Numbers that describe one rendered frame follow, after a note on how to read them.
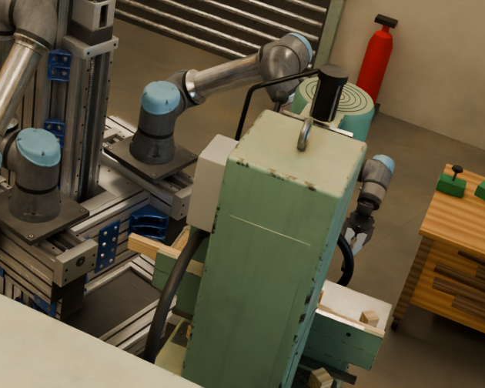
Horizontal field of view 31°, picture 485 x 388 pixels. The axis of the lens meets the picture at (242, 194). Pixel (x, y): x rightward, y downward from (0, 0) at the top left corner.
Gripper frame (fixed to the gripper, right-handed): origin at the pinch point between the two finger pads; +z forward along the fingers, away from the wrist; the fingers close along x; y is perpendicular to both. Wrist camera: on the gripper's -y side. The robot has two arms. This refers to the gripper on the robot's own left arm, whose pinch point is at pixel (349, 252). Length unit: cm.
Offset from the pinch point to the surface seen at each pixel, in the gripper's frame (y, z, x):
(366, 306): -19.3, 21.5, -10.1
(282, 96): -64, -2, 25
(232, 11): 175, -206, 124
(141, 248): -27, 32, 49
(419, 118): 198, -190, -1
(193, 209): -83, 41, 27
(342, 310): -21.9, 26.0, -4.8
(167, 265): -30, 34, 40
